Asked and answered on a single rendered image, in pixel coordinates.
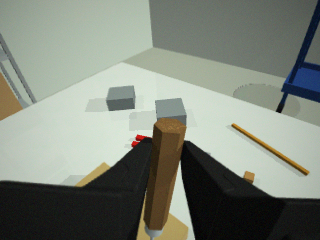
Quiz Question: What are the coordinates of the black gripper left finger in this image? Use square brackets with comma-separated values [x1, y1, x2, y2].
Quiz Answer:
[0, 137, 152, 240]

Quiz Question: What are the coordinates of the brown hexagonal wooden handle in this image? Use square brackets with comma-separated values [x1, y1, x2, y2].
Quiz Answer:
[143, 118, 187, 240]

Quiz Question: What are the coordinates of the tan rectangular wooden panel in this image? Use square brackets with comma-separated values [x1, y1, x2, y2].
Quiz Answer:
[75, 162, 188, 240]

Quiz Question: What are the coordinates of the dark grey block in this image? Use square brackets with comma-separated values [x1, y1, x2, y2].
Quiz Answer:
[155, 98, 187, 126]
[106, 85, 135, 111]

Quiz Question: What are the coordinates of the orange thin rod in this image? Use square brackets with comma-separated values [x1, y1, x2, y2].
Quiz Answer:
[231, 123, 309, 176]

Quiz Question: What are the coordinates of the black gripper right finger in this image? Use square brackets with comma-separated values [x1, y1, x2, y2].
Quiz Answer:
[180, 140, 320, 240]

